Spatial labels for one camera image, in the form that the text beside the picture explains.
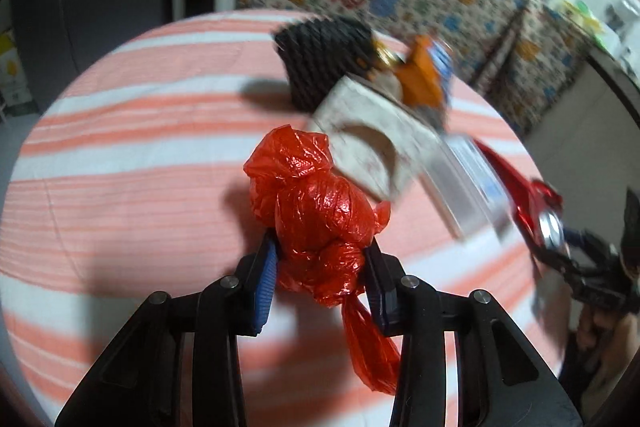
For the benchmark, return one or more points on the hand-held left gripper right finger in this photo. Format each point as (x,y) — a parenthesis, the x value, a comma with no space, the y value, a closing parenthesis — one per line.
(376,307)

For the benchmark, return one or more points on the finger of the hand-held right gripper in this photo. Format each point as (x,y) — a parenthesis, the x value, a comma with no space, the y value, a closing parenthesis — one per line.
(580,239)
(562,264)

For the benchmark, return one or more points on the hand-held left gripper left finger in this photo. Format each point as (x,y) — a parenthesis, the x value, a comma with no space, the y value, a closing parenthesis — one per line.
(267,282)

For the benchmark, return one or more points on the red shiny packet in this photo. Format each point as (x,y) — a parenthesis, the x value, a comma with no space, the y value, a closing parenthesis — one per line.
(522,202)

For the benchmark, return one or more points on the red plastic bag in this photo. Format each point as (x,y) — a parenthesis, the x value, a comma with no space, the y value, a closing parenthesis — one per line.
(310,207)

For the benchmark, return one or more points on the person's right hand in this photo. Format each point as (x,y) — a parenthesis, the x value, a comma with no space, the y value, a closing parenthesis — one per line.
(592,332)

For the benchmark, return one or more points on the white cardboard carton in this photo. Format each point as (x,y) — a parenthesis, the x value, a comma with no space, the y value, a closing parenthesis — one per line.
(370,127)

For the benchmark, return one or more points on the striped orange white tablecloth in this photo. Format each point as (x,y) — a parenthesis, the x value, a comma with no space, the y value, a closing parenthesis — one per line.
(125,157)

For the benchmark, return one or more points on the yellow green plastic items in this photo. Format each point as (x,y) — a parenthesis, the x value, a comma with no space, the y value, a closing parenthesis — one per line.
(582,14)

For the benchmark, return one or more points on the orange and blue toy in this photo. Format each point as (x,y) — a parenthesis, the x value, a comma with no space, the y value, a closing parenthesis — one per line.
(417,82)

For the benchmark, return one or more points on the small white printed packet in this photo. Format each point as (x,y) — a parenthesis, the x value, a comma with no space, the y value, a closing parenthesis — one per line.
(442,59)

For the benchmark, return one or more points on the storage shelf with items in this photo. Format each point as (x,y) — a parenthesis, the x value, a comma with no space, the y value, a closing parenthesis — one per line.
(10,72)

